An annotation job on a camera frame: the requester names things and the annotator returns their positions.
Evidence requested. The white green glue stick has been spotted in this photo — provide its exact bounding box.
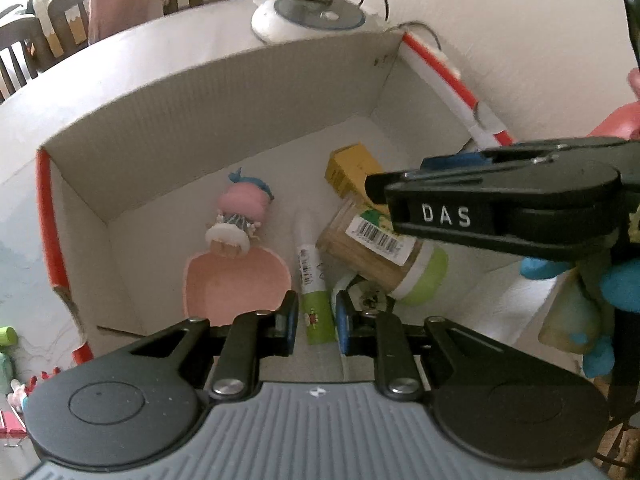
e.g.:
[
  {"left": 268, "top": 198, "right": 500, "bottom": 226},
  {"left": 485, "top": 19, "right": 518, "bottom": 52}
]
[{"left": 294, "top": 210, "right": 336, "bottom": 347}]

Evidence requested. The red water bottle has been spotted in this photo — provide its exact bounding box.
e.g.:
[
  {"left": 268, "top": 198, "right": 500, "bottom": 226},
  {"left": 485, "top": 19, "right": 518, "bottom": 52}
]
[{"left": 590, "top": 67, "right": 640, "bottom": 141}]

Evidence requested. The toothpick jar with green lid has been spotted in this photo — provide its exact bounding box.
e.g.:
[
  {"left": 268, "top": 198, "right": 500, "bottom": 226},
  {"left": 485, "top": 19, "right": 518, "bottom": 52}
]
[{"left": 316, "top": 196, "right": 449, "bottom": 307}]

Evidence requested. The black lamp cable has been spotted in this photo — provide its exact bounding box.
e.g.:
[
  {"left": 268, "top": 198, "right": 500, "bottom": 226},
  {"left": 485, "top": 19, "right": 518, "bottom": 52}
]
[{"left": 272, "top": 0, "right": 446, "bottom": 53}]

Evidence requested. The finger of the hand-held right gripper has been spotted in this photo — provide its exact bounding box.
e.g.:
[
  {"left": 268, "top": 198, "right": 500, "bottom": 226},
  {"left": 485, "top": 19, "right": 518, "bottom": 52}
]
[
  {"left": 365, "top": 157, "right": 556, "bottom": 206},
  {"left": 420, "top": 139, "right": 640, "bottom": 173}
]

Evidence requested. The white desk lamp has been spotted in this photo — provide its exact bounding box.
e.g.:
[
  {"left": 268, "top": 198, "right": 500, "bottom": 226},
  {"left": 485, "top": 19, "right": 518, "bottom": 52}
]
[{"left": 250, "top": 0, "right": 373, "bottom": 45}]

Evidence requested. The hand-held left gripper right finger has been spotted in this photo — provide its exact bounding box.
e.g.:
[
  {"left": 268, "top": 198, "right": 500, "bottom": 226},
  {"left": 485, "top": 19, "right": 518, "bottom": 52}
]
[{"left": 334, "top": 290, "right": 506, "bottom": 402}]

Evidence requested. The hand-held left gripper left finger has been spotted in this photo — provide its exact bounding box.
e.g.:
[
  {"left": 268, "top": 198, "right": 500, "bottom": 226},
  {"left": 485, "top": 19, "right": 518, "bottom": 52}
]
[{"left": 131, "top": 290, "right": 300, "bottom": 402}]

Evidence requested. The pink hat doll figurine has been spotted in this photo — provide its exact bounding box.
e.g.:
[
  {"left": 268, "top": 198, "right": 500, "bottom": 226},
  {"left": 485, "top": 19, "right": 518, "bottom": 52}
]
[{"left": 205, "top": 166, "right": 277, "bottom": 259}]

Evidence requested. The red cardboard box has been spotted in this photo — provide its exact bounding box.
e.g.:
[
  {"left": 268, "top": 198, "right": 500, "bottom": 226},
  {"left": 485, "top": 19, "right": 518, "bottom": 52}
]
[{"left": 35, "top": 27, "right": 516, "bottom": 366}]

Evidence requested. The pale green correction tape dispenser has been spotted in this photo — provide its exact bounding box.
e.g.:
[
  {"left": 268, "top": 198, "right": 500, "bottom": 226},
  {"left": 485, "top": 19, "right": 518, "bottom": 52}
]
[{"left": 331, "top": 274, "right": 398, "bottom": 313}]

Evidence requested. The pink heart shaped box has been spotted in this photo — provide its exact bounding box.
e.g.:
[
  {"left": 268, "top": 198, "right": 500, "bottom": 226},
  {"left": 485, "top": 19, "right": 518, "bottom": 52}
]
[{"left": 184, "top": 246, "right": 292, "bottom": 327}]

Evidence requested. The small yellow box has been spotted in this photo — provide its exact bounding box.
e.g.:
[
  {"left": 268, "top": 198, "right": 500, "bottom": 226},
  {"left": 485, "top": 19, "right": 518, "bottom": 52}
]
[{"left": 325, "top": 143, "right": 387, "bottom": 202}]

